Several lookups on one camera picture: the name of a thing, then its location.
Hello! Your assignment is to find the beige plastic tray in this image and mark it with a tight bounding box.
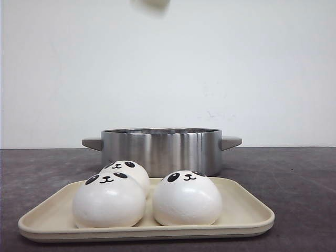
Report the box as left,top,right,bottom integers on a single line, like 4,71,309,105
18,177,275,243

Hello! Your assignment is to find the panda bun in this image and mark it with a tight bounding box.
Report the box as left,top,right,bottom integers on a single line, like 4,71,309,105
152,170,223,225
72,172,146,228
100,160,150,197

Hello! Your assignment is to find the stainless steel steamer pot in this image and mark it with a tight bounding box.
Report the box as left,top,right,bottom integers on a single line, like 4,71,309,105
82,128,242,177

